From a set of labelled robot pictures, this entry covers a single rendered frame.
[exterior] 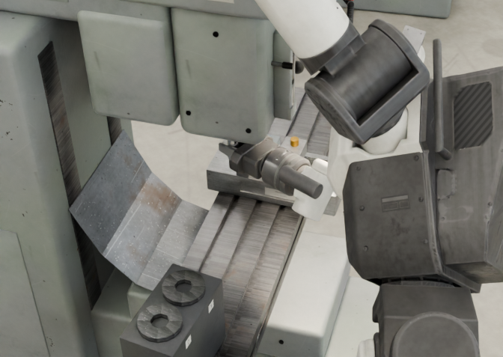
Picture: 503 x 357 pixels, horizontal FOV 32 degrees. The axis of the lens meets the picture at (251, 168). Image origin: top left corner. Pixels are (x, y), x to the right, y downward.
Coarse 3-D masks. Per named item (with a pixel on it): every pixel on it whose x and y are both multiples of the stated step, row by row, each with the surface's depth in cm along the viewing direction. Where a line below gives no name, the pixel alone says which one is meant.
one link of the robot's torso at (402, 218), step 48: (432, 96) 133; (480, 96) 129; (336, 144) 137; (384, 144) 131; (432, 144) 130; (480, 144) 148; (336, 192) 140; (384, 192) 131; (432, 192) 128; (480, 192) 125; (384, 240) 131; (432, 240) 126; (480, 240) 124; (480, 288) 139
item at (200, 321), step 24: (168, 288) 178; (192, 288) 178; (216, 288) 180; (144, 312) 173; (168, 312) 173; (192, 312) 175; (216, 312) 183; (120, 336) 171; (144, 336) 169; (168, 336) 169; (192, 336) 174; (216, 336) 187
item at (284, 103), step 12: (276, 36) 173; (276, 48) 175; (288, 48) 174; (276, 60) 177; (288, 60) 176; (276, 72) 178; (288, 72) 178; (276, 84) 180; (288, 84) 179; (276, 96) 182; (288, 96) 181; (276, 108) 184; (288, 108) 183
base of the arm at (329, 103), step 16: (384, 32) 124; (400, 32) 124; (400, 48) 123; (416, 64) 124; (320, 80) 125; (416, 80) 125; (320, 96) 123; (336, 96) 123; (400, 96) 125; (416, 96) 126; (336, 112) 123; (352, 112) 124; (368, 112) 126; (384, 112) 125; (400, 112) 126; (336, 128) 131; (352, 128) 124; (368, 128) 125; (384, 128) 126
